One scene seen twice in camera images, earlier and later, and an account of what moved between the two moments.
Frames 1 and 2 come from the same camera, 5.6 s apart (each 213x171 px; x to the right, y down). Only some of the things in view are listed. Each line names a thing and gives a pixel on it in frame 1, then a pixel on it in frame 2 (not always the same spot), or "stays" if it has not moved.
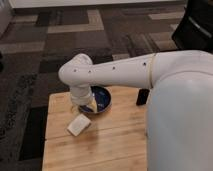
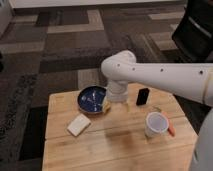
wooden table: [115, 140] stays
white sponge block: [79, 124] stays
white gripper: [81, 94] to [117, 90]
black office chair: [194, 31] stays
